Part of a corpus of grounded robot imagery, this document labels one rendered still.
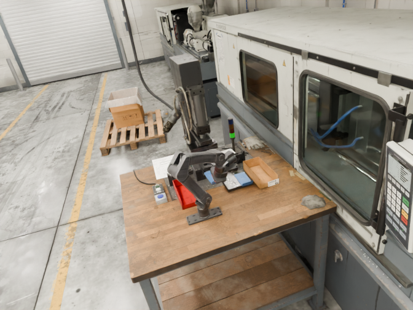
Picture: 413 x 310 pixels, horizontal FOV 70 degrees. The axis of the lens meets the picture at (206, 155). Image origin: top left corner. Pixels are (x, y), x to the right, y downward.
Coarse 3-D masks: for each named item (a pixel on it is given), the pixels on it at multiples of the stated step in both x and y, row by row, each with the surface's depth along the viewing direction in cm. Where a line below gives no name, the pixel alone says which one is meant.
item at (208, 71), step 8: (176, 40) 738; (168, 48) 794; (176, 48) 636; (168, 56) 838; (168, 64) 895; (200, 64) 468; (208, 64) 471; (208, 72) 477; (208, 80) 498; (216, 80) 491; (208, 88) 489; (216, 88) 491; (208, 96) 494; (208, 104) 502; (216, 104) 504; (208, 112) 508; (216, 112) 512
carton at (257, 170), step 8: (248, 160) 200; (256, 160) 202; (248, 168) 192; (256, 168) 201; (264, 168) 196; (256, 176) 182; (264, 176) 192; (272, 176) 187; (256, 184) 185; (264, 184) 180; (272, 184) 182
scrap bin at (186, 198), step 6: (174, 180) 193; (174, 186) 189; (180, 186) 195; (180, 192) 190; (186, 192) 189; (180, 198) 184; (186, 198) 183; (192, 198) 182; (186, 204) 174; (192, 204) 175
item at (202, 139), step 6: (192, 132) 199; (198, 138) 190; (204, 138) 189; (210, 138) 187; (192, 144) 193; (198, 144) 189; (204, 144) 186; (210, 144) 190; (216, 144) 190; (192, 150) 187; (198, 150) 188; (204, 150) 189
